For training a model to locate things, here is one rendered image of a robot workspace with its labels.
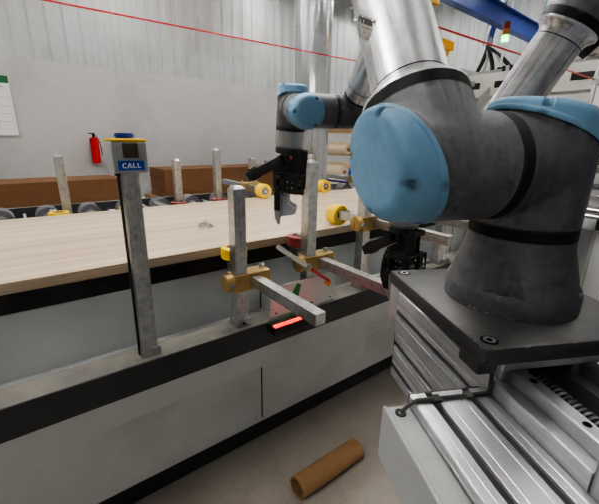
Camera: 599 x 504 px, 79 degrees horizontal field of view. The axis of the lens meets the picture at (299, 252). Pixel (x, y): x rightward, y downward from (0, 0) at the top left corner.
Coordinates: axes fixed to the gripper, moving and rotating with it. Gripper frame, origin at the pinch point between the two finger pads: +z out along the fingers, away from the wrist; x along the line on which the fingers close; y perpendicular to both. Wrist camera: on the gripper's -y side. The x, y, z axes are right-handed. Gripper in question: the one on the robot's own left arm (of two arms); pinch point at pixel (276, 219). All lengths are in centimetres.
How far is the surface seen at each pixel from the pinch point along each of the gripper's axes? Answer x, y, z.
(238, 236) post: -7.7, -9.2, 3.4
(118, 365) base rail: -32, -32, 30
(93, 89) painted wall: 595, -415, -12
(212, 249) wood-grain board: 3.1, -19.6, 12.9
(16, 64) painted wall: 523, -495, -41
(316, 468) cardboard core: -6, 21, 91
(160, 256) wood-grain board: -6.8, -31.6, 12.3
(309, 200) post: 9.0, 8.6, -4.0
